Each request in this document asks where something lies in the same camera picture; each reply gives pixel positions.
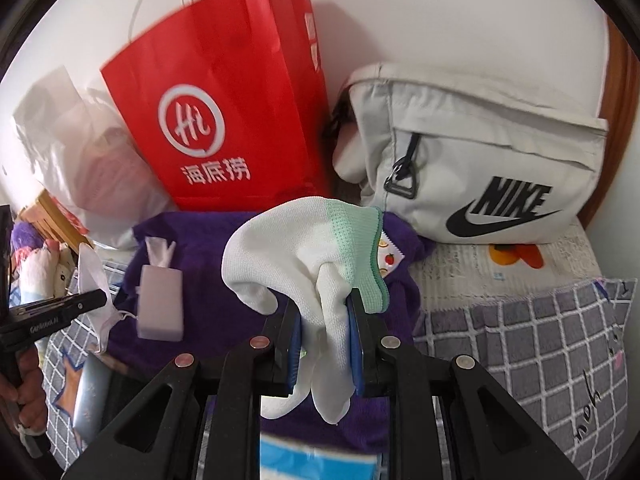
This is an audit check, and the purple plush toy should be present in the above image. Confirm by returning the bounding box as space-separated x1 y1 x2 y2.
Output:
10 222 48 253

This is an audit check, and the small white tissue pack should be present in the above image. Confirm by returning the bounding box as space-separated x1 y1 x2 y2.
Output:
136 237 185 343

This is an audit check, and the strawberry print pouch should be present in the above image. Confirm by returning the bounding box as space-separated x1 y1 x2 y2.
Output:
377 230 407 281

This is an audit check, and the grey checked blanket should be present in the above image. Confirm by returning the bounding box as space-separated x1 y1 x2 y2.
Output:
37 260 631 480

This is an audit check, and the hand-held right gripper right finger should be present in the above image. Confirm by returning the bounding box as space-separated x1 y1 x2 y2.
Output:
347 292 586 480

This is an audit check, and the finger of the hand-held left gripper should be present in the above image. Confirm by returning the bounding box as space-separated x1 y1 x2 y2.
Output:
15 290 108 321

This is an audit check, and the person's left hand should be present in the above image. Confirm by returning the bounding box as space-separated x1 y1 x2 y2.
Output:
0 347 51 436

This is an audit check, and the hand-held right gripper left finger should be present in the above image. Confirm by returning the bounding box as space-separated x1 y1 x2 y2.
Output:
62 302 306 480

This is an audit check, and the white knit glove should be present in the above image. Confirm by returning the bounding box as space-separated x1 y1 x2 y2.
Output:
221 196 390 426

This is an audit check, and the white plastic shopping bag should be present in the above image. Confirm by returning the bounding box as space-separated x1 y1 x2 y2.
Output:
10 65 178 251

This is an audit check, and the dark green tea tin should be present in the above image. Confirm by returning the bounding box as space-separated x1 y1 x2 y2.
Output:
72 352 113 443

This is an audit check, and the red paper bag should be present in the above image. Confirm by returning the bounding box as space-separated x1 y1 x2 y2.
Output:
100 0 331 213

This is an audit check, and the purple fabric storage bin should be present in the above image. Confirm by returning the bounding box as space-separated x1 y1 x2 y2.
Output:
107 210 436 456

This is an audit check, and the blue tissue pack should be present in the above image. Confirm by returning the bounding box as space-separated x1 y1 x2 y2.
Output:
260 435 381 480

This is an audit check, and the wooden headboard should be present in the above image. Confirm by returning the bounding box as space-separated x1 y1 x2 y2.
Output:
17 190 88 248

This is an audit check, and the grey waist bag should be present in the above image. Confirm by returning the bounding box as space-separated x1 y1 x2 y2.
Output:
325 62 611 246

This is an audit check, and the brown wooden door frame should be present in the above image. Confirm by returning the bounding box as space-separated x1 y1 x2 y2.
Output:
585 15 640 236

